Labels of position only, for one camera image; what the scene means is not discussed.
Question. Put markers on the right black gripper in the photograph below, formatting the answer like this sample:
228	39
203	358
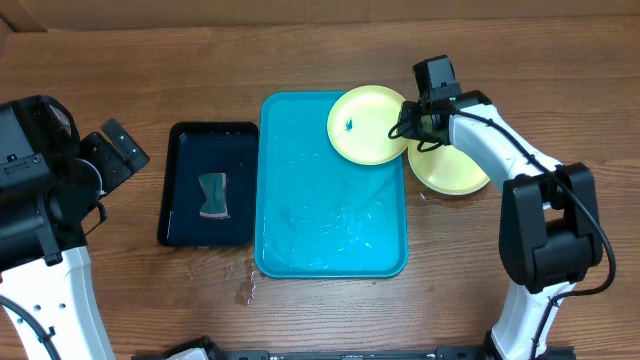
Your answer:
410	114

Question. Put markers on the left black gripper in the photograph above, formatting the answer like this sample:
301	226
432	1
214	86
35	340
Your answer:
118	169

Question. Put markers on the yellow-green plate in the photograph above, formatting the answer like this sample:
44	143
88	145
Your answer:
446	170
359	123

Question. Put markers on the dark sponge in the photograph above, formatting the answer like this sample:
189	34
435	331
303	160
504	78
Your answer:
213	186

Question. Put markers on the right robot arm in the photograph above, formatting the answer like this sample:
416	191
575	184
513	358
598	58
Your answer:
551	243

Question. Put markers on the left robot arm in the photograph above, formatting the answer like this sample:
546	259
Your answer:
51	180

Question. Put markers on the black plastic tray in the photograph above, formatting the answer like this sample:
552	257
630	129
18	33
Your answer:
198	148

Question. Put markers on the teal plastic tray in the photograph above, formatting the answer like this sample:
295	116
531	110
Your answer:
319	215

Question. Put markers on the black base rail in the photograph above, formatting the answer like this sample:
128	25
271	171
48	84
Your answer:
205	348

